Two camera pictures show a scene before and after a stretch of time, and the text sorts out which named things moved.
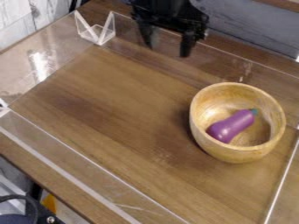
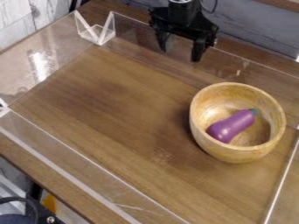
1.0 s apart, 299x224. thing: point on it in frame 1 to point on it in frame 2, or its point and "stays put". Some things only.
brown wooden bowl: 215,103 stays put
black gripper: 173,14 to 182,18
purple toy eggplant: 225,130 stays put
